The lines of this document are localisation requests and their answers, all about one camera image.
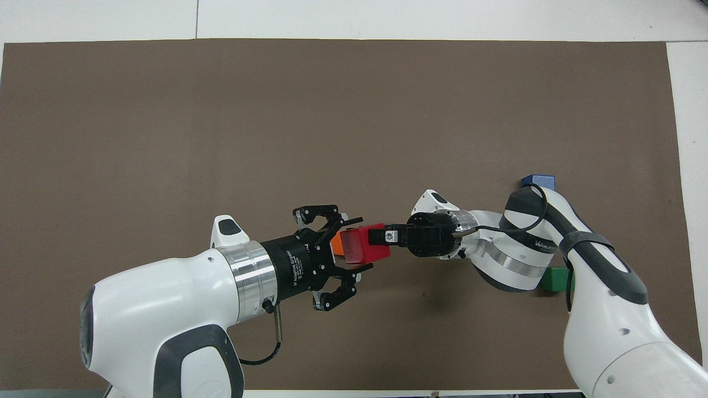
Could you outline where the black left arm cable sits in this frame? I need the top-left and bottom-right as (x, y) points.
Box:
(239, 298), (284, 365)

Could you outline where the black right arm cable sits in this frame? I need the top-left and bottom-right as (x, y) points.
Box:
(473, 185), (577, 311)

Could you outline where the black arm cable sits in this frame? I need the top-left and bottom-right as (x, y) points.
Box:
(239, 298), (284, 365)
(473, 185), (577, 311)

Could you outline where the green cube block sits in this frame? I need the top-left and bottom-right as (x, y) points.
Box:
(540, 267), (576, 292)

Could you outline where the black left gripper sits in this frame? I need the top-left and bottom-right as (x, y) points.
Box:
(260, 205), (374, 312)

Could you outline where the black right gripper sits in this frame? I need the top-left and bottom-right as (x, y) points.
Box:
(369, 212), (457, 259)

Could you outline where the brown table mat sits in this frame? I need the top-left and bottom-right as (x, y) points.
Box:
(0, 39), (689, 390)

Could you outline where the blue cube block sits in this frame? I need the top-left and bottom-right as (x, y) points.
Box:
(521, 174), (555, 192)

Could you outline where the red cube block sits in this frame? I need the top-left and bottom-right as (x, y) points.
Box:
(339, 223), (391, 265)

